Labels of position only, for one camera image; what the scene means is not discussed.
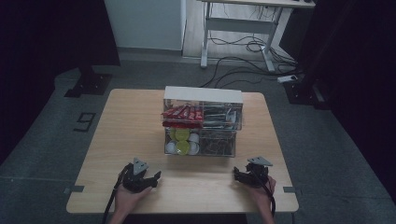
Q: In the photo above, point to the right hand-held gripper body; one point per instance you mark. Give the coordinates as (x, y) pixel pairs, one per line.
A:
(257, 175)

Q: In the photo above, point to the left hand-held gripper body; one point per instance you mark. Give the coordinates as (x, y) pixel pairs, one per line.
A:
(134, 182)

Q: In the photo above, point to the clear organizer with white lid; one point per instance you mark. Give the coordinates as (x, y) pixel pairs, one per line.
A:
(202, 95)

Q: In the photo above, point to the person's left hand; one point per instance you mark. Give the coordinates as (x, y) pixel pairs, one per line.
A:
(129, 200)

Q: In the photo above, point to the person's right hand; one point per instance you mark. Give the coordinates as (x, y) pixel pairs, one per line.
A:
(263, 197)

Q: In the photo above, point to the grey tape piece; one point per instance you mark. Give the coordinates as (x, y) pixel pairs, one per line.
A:
(74, 189)
(291, 189)

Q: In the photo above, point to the stack of dark packets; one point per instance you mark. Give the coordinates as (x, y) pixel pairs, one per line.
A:
(219, 116)

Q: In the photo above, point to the stack of red packets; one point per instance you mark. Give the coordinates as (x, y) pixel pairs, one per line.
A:
(183, 114)

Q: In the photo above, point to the black stand base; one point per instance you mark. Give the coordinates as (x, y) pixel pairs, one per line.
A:
(303, 91)
(91, 84)

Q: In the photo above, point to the white power strip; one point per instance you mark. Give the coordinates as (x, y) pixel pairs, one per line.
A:
(287, 78)

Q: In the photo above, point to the white metal desk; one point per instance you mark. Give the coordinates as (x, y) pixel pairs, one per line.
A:
(239, 25)

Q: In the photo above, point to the black curtain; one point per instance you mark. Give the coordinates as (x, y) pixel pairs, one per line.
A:
(46, 46)
(358, 62)

